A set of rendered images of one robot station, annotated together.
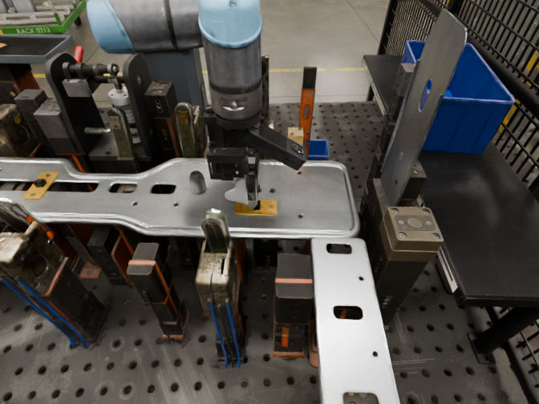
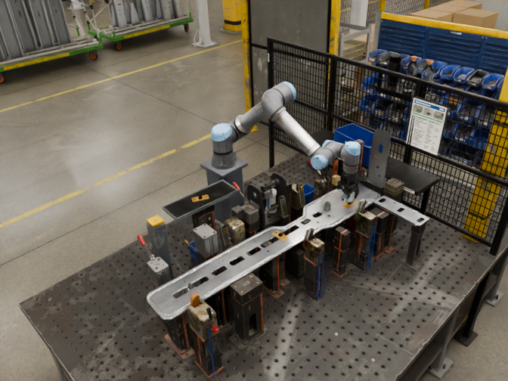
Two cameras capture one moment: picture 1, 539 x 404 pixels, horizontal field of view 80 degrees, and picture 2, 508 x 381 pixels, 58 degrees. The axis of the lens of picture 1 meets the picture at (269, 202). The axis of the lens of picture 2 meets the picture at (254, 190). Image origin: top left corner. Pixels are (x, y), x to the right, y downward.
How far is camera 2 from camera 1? 2.11 m
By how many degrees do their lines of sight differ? 33
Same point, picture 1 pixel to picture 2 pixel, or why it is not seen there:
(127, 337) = (329, 286)
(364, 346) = (410, 212)
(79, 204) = (302, 231)
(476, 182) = (392, 166)
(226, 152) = (351, 184)
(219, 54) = (356, 157)
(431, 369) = not seen: hidden behind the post
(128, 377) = (345, 292)
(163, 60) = (233, 177)
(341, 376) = (413, 218)
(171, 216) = (333, 218)
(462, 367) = not seen: hidden behind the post
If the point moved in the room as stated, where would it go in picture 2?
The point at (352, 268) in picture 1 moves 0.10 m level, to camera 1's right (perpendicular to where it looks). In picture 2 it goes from (390, 202) to (401, 195)
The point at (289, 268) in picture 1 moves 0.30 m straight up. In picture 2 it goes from (376, 212) to (382, 163)
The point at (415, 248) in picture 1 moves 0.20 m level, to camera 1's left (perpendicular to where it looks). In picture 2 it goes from (399, 188) to (377, 202)
